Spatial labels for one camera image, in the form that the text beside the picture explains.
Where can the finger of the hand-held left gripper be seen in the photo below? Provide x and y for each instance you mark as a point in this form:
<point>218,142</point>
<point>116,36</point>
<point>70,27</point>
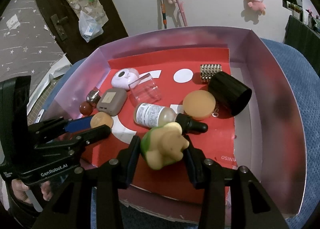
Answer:
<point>77,124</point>
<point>97,131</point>

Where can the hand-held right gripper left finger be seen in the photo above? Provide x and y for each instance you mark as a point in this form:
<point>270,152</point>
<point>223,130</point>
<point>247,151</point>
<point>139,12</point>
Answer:
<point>135,153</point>

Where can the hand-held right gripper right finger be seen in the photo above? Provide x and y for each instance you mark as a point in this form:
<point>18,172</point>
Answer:
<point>188,162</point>

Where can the orange ball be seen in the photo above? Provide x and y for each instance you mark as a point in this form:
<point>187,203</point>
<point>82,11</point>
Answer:
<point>101,120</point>

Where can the red-brown ball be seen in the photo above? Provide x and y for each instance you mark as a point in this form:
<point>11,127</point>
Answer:
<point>86,109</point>

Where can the green hooded toy figure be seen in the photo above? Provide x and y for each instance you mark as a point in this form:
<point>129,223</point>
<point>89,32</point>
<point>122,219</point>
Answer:
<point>162,148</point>

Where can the taupe rounded case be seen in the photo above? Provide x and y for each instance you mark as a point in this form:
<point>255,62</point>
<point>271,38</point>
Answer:
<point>111,101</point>

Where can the dropper bottle with white label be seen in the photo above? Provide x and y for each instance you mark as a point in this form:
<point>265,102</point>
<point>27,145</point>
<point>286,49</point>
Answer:
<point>155,115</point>

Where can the lilac round mini printer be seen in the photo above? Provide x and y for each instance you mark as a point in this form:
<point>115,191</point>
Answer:
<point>122,78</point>

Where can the orange round disc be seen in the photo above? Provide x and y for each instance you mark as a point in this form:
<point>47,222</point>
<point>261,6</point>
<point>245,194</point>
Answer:
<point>198,105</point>

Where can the clear plastic cup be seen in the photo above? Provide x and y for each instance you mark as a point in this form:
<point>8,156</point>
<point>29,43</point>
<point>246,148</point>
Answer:
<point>146,92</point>

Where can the black ribbed cup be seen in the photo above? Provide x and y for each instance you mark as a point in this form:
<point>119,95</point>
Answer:
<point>228,91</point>

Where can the pink and red cardboard box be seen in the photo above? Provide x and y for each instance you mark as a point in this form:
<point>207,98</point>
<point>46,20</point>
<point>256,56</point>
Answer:
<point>270,118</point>

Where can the studded metal cylinder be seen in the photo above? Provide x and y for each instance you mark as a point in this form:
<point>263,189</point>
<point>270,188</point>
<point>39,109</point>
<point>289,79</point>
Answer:
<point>211,71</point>

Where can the person's left hand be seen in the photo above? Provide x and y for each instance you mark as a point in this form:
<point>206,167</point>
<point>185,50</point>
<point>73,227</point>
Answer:
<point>18,190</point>

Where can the green cutting mat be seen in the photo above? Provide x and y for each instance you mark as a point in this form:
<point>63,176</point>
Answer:
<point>40,101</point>

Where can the white paper sheet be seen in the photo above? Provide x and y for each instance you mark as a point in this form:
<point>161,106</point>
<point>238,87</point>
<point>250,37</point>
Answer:
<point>57,68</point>

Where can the clear plastic bag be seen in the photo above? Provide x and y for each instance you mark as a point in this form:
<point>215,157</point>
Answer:
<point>88,27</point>

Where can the dark brown door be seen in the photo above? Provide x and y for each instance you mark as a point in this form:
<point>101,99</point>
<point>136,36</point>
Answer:
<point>45,1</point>

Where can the white and orange pole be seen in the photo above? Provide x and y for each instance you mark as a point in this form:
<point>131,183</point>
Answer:
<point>162,8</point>

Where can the pink stick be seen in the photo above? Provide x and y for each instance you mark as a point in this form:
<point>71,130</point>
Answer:
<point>182,11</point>

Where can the table with green cloth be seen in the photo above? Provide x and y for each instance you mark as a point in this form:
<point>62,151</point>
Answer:
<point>300,36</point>

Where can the row of small figurines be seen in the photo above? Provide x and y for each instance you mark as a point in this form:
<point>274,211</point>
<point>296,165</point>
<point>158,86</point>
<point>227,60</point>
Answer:
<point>313,21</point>

